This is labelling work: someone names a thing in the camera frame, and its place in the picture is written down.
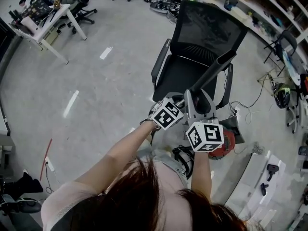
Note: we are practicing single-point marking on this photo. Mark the black green helmet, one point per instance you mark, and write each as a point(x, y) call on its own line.
point(282, 95)

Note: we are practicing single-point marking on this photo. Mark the black wrist band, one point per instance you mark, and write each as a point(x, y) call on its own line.
point(146, 121)

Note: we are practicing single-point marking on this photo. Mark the gray office chair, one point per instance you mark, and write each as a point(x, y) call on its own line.
point(77, 1)

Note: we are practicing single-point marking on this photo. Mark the green boxes under desk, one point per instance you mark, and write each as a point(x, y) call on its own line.
point(51, 36)

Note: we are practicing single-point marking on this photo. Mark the long white power strip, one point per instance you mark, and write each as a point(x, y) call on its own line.
point(237, 111)

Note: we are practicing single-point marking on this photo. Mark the person's light jeans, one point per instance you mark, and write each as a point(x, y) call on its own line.
point(168, 162)

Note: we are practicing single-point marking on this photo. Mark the black folding chair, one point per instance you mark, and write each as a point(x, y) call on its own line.
point(281, 44)

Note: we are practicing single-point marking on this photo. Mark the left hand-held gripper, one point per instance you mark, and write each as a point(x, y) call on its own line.
point(166, 115)

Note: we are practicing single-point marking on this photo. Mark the person's left forearm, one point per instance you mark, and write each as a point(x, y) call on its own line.
point(130, 145)

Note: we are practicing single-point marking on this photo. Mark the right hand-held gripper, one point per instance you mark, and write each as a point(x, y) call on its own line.
point(211, 133)

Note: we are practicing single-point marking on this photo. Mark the white desk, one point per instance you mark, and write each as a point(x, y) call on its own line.
point(48, 28)

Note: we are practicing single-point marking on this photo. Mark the white curved table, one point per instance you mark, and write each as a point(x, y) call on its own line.
point(247, 177)

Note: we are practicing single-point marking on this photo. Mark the white shelving unit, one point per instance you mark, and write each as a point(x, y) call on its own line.
point(260, 6)

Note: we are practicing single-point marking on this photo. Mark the white blue patterned board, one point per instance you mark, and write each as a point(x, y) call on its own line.
point(291, 66)

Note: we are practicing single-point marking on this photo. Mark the gold star ornament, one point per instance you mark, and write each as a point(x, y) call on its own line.
point(57, 3)

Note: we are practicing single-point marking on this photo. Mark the dark gray bag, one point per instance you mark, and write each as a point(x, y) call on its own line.
point(235, 129)

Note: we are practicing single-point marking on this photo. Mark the person's right forearm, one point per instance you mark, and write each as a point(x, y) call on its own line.
point(202, 174)

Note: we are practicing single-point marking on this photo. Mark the black fabric bundle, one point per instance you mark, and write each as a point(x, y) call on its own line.
point(24, 184)

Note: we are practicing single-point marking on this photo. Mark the white chair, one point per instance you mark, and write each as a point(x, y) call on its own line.
point(297, 114)

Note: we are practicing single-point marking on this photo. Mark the person's beige shoe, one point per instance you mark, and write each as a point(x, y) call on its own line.
point(167, 150)

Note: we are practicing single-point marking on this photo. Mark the sticker-covered black monitor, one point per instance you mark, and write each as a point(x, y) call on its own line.
point(37, 8)

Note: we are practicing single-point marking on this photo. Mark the person's light shirt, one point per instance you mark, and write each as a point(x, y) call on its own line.
point(62, 201)

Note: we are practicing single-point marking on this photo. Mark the black mesh office chair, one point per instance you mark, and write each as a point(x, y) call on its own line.
point(192, 44)

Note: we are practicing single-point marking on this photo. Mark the black vacuum tube nozzle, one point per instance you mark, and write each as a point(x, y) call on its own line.
point(211, 76)

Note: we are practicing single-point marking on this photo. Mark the red vacuum cleaner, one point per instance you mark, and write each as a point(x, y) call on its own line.
point(226, 145)

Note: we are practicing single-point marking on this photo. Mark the small white power strip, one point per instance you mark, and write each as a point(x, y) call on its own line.
point(50, 163)

